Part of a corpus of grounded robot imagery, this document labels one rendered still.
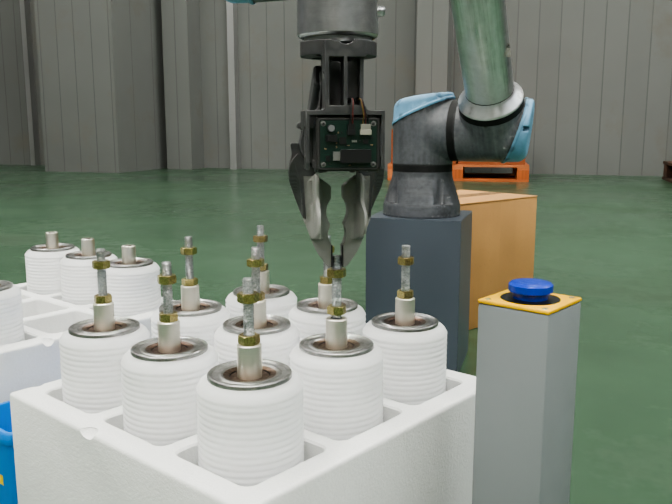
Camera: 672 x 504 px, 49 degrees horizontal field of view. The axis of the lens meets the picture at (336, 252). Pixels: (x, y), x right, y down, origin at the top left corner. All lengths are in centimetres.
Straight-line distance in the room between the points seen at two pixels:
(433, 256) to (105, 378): 74
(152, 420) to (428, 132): 84
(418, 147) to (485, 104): 16
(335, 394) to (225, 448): 13
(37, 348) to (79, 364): 27
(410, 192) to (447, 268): 16
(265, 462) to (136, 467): 12
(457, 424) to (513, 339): 18
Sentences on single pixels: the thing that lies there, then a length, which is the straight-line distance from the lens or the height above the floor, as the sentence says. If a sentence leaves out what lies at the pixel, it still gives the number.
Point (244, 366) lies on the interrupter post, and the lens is 66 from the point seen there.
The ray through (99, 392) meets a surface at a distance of 83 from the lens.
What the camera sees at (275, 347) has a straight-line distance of 79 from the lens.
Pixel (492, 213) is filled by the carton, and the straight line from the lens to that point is 176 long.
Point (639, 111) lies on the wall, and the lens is 758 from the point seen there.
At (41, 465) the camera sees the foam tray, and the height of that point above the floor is 11.
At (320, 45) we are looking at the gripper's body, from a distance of 68.
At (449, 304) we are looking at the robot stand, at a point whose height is 14.
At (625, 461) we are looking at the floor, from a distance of 116.
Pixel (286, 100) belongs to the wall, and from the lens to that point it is 806.
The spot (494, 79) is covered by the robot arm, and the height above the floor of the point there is 55.
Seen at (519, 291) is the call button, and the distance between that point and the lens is 68.
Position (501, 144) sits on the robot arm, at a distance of 136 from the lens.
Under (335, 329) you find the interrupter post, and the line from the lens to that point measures 74.
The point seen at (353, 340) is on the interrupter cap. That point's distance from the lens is 76.
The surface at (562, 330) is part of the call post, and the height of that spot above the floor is 29.
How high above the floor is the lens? 47
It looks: 10 degrees down
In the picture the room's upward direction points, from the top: straight up
